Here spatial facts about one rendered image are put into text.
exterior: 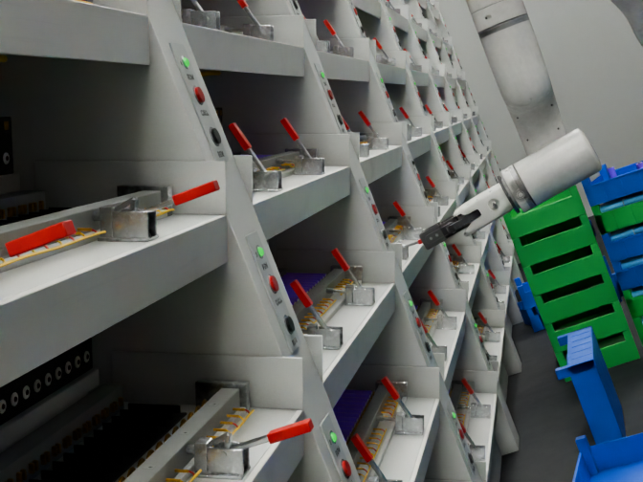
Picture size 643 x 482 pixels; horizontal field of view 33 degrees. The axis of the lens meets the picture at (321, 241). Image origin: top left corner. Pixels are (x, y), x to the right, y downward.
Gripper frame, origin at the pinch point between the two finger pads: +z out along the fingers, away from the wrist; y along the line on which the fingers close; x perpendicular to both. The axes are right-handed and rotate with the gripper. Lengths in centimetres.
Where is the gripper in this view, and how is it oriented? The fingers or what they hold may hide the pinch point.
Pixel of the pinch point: (433, 235)
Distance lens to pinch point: 193.9
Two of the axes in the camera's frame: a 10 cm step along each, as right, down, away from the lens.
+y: 1.9, -1.3, 9.7
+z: -8.5, 4.8, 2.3
